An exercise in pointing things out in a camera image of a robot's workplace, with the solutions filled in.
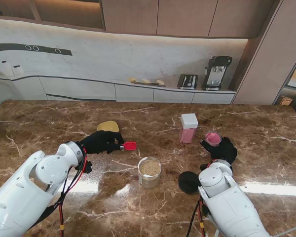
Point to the black wall panel with rings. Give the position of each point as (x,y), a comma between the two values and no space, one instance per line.
(14,47)

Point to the dark wooden serving board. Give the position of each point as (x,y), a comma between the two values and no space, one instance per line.
(150,84)

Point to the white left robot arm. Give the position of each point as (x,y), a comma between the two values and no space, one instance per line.
(24,187)

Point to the white counter cabinet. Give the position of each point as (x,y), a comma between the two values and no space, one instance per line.
(76,89)

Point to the yellow plastic bowl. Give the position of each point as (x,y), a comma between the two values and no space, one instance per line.
(108,126)

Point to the black toaster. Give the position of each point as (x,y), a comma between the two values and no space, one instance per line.
(187,81)

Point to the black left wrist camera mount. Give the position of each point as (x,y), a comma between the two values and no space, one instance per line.
(87,166)

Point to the tall white bottle black cap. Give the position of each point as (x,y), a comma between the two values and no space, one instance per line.
(6,69)

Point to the orange printed box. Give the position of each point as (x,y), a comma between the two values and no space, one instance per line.
(285,101)

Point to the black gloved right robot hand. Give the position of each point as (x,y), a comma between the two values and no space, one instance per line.
(223,150)

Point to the black round jar lid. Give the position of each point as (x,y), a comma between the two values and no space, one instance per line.
(188,182)

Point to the red measuring spoon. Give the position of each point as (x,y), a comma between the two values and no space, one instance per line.
(130,145)

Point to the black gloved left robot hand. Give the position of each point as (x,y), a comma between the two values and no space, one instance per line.
(101,143)

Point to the yellow bread piece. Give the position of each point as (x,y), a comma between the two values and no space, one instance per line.
(145,81)
(132,79)
(159,82)

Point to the pink measuring cup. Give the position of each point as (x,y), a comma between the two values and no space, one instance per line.
(212,138)

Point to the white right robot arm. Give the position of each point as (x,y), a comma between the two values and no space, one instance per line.
(227,197)

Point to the pink container with white lid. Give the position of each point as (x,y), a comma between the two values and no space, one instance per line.
(188,128)

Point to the short white bottle black cap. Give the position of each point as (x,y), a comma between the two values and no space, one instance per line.
(17,70)

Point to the wooden wall cabinets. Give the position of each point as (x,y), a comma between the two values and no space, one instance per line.
(182,17)

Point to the black espresso machine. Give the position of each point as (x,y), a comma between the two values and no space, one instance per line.
(217,71)

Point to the clear glass grain jar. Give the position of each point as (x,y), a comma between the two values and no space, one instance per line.
(149,172)

